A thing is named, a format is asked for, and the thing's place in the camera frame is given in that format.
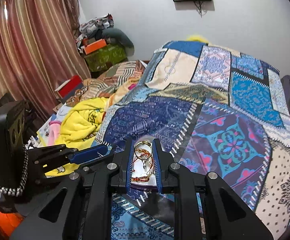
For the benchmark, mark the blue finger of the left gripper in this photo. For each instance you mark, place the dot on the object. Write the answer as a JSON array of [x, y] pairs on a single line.
[[81, 156]]

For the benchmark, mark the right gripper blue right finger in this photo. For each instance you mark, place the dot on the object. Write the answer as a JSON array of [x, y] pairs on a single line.
[[162, 160]]

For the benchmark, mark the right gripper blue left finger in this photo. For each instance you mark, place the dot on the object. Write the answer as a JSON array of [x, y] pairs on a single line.
[[121, 182]]

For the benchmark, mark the purple heart-shaped tin box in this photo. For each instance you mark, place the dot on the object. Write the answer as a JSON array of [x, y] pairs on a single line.
[[143, 176]]

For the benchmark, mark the yellow cartoon blanket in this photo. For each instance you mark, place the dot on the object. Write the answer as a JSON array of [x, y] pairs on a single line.
[[81, 124]]

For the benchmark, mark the pink garment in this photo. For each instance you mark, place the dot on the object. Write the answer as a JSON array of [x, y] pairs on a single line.
[[53, 132]]

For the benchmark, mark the striped beige brown quilt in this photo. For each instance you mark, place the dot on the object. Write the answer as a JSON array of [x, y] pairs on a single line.
[[108, 82]]

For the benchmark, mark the red and white box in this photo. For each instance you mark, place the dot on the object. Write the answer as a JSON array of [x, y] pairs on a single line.
[[68, 87]]

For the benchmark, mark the blue patchwork bedspread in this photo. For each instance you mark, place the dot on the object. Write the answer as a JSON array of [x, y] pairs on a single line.
[[214, 110]]

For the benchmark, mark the orange shoe box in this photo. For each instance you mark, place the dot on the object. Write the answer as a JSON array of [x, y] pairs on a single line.
[[90, 48]]

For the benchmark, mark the pile of printed clothes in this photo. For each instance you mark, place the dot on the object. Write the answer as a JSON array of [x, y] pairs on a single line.
[[90, 28]]

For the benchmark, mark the striped pink curtain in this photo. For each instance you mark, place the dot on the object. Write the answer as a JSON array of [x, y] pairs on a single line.
[[38, 50]]

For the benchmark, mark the dark grey bag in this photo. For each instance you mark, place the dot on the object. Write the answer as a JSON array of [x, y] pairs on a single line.
[[286, 88]]

